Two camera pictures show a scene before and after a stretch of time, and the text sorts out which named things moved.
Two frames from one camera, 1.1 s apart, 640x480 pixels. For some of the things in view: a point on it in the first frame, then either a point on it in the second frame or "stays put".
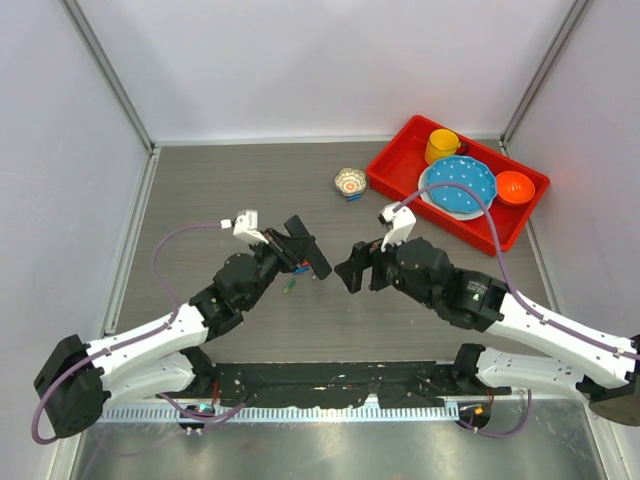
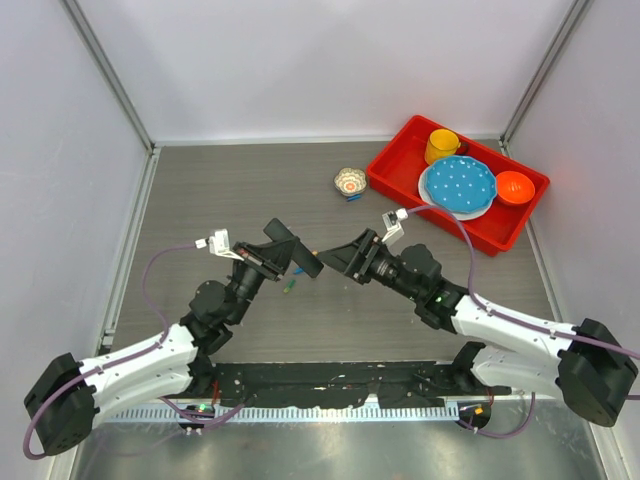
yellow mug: x=441 y=143 stays put
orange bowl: x=514 y=187 stays put
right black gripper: x=377 y=258 → x=356 y=258
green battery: x=290 y=285 stays put
